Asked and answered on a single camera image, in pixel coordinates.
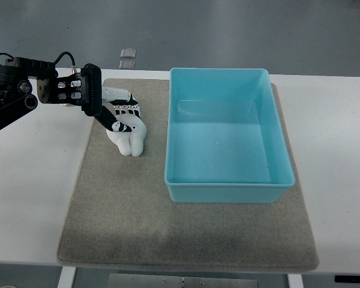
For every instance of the black white robot left hand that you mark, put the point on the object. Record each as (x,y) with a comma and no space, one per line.
(117,102)

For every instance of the white plush tooth toy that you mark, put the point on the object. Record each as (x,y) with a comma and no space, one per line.
(129,143)

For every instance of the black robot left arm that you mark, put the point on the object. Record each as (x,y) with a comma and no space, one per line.
(24,83)

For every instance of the blue plastic box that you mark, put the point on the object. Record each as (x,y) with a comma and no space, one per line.
(225,141)

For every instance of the lower floor socket plate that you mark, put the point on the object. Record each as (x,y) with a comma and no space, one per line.
(127,64)

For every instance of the grey felt mat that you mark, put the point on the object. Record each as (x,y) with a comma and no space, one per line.
(121,214)

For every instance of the grey metal table crossbar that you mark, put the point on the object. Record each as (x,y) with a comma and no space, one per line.
(136,280)

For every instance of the white left table leg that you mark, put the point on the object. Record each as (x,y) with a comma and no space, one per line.
(67,276)

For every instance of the white table leg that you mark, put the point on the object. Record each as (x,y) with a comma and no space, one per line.
(67,276)
(295,281)

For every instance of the white right table leg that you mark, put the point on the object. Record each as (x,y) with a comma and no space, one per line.
(295,281)

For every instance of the black table control panel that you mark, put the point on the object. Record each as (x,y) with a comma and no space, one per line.
(355,279)

